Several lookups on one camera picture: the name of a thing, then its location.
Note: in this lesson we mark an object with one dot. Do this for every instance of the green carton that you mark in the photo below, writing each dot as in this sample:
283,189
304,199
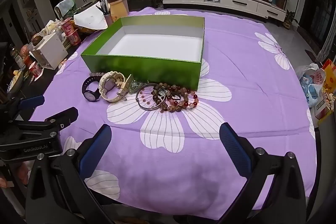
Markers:
71,14

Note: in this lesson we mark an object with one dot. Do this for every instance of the yellow and red carton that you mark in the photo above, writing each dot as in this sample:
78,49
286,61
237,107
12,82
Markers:
328,77

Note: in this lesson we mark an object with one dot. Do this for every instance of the small potted plant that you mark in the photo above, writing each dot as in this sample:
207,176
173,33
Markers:
288,20

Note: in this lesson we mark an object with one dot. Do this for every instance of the silver metal bangle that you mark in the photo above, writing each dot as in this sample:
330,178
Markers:
141,106

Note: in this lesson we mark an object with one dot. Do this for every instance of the purple floral tablecloth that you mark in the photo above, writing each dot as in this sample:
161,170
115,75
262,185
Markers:
249,82

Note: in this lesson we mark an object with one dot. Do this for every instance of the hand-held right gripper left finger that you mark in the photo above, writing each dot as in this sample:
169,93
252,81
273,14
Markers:
95,150

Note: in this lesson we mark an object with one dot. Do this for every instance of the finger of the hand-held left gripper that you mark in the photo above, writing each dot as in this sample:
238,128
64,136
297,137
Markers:
65,113
32,102

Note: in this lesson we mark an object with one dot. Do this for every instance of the dark wristwatch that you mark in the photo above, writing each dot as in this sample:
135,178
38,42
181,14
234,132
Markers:
90,96

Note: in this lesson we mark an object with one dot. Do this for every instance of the green cardboard box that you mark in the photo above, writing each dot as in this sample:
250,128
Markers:
147,69

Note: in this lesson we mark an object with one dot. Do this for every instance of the pen holder cup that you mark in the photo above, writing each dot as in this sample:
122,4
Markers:
107,19

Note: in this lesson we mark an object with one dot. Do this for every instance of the small white box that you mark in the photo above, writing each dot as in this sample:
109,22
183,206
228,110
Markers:
50,52

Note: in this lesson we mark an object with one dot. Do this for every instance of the green jade ornament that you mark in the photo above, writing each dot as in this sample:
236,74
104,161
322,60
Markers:
135,86

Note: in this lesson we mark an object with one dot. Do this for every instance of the cream wristwatch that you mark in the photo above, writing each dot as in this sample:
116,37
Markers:
107,82

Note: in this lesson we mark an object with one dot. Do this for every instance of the white television cabinet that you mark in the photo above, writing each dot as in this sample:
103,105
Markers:
236,1

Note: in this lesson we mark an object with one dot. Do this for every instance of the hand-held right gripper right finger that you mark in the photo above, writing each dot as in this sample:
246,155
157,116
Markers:
233,150

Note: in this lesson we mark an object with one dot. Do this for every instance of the person's left hand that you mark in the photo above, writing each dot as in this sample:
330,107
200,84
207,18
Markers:
22,172

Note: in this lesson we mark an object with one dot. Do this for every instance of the white paper sheet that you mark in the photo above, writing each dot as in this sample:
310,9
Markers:
90,18

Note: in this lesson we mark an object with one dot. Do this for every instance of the red yogurt cup pack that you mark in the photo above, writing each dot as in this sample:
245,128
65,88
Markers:
71,31

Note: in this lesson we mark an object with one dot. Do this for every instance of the yellow bottle with brown cap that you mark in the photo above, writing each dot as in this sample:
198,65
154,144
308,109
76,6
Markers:
118,10

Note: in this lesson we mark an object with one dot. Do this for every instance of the dark sauce bottle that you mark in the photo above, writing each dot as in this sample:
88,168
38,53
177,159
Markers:
17,58

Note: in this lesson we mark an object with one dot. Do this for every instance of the white plastic bag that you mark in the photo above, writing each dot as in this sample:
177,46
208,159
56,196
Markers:
311,82

